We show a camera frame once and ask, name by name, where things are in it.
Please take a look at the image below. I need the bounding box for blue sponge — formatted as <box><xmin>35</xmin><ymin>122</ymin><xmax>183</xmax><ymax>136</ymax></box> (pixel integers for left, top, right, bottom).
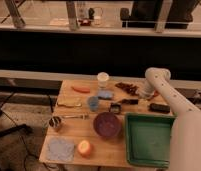
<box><xmin>98</xmin><ymin>90</ymin><xmax>113</xmax><ymax>99</ymax></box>

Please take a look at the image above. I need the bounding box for orange bowl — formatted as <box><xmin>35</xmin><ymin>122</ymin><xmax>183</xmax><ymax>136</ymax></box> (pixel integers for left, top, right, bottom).
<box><xmin>148</xmin><ymin>90</ymin><xmax>159</xmax><ymax>100</ymax></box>

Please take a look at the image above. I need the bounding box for small dark tin can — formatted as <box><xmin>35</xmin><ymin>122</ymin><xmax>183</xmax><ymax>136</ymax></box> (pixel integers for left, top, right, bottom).
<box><xmin>49</xmin><ymin>116</ymin><xmax>62</xmax><ymax>132</ymax></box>

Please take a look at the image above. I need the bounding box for orange carrot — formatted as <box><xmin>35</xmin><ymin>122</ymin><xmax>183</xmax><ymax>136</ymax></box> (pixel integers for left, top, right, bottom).
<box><xmin>72</xmin><ymin>86</ymin><xmax>90</xmax><ymax>93</ymax></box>

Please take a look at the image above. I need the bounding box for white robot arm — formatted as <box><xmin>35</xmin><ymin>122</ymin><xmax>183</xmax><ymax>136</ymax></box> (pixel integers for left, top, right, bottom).
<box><xmin>138</xmin><ymin>67</ymin><xmax>201</xmax><ymax>171</ymax></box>

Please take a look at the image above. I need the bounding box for yellow banana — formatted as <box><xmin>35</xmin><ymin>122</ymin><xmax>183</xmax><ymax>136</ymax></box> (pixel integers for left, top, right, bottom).
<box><xmin>57</xmin><ymin>98</ymin><xmax>82</xmax><ymax>108</ymax></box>

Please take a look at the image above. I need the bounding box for brown dried food pile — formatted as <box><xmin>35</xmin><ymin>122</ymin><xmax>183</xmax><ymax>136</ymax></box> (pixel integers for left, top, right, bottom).
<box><xmin>115</xmin><ymin>82</ymin><xmax>138</xmax><ymax>96</ymax></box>

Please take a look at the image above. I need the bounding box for white plastic cup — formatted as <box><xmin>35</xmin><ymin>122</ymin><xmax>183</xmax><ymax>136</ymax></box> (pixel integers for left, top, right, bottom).
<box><xmin>97</xmin><ymin>72</ymin><xmax>109</xmax><ymax>88</ymax></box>

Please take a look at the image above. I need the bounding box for metal spoon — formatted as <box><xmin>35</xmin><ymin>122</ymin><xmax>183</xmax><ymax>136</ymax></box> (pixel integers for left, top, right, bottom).
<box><xmin>62</xmin><ymin>114</ymin><xmax>89</xmax><ymax>120</ymax></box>

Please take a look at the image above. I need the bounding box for orange fruit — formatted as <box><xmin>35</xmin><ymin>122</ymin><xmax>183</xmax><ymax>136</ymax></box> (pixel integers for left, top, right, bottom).
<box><xmin>77</xmin><ymin>140</ymin><xmax>92</xmax><ymax>157</ymax></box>

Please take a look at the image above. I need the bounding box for purple bowl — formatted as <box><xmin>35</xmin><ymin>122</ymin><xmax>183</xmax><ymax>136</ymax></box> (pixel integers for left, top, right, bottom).
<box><xmin>93</xmin><ymin>112</ymin><xmax>122</xmax><ymax>139</ymax></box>

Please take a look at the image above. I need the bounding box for blue cup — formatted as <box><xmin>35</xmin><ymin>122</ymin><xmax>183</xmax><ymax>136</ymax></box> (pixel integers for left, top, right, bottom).
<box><xmin>87</xmin><ymin>96</ymin><xmax>99</xmax><ymax>112</ymax></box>

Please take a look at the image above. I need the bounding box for green plastic tray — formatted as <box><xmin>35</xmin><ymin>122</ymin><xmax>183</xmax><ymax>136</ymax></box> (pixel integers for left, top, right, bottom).
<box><xmin>125</xmin><ymin>113</ymin><xmax>175</xmax><ymax>168</ymax></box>

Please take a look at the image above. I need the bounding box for blue grey cloth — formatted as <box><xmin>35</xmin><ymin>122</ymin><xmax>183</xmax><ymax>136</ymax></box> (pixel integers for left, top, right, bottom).
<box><xmin>46</xmin><ymin>138</ymin><xmax>75</xmax><ymax>162</ymax></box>

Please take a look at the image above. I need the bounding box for black rectangular block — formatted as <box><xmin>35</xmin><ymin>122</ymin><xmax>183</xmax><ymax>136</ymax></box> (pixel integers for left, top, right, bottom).
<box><xmin>149</xmin><ymin>103</ymin><xmax>170</xmax><ymax>113</ymax></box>

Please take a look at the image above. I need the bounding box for black dish brush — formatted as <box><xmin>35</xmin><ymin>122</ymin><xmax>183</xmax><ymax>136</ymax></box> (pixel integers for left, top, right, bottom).
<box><xmin>109</xmin><ymin>99</ymin><xmax>138</xmax><ymax>114</ymax></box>

